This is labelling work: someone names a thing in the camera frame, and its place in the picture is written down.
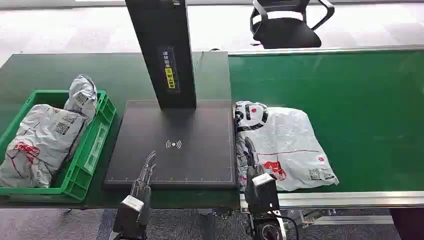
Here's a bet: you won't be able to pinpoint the green conveyor belt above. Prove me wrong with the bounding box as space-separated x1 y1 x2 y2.
227 49 424 194

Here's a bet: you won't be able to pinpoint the black scanner base plate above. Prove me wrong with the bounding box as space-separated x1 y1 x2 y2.
103 99 238 190

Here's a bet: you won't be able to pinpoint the black scanner column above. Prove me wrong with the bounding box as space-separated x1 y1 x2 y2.
124 0 198 110

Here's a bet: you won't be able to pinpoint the white parcel bag red print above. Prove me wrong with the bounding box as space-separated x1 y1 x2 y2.
235 105 340 194

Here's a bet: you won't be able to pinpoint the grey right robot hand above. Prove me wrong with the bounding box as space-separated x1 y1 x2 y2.
244 137 281 217

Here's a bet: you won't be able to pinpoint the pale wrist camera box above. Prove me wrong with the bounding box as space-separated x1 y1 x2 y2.
252 172 275 189
120 195 145 214

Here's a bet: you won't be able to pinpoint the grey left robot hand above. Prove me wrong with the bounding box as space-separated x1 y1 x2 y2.
130 150 158 227

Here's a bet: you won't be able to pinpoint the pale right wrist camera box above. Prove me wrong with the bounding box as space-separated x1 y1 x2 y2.
252 172 275 189

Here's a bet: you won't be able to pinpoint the yellow black column label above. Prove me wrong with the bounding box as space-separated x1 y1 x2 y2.
160 47 180 92

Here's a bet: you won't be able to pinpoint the large grey parcel bag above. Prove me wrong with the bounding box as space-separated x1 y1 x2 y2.
0 103 88 189

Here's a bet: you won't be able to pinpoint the green plastic crate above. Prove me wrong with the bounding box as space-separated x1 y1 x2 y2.
0 89 117 203

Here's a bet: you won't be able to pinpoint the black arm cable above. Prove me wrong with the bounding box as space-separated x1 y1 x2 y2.
273 213 301 240

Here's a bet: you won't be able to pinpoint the small grey parcel bag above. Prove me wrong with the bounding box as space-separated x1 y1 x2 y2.
63 74 99 121

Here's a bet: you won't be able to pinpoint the black office chair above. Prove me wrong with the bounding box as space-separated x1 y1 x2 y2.
249 0 336 50

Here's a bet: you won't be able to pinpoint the black white patterned parcel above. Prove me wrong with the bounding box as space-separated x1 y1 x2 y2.
234 100 270 133

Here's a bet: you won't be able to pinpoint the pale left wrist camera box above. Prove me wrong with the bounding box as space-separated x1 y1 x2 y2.
120 195 145 214

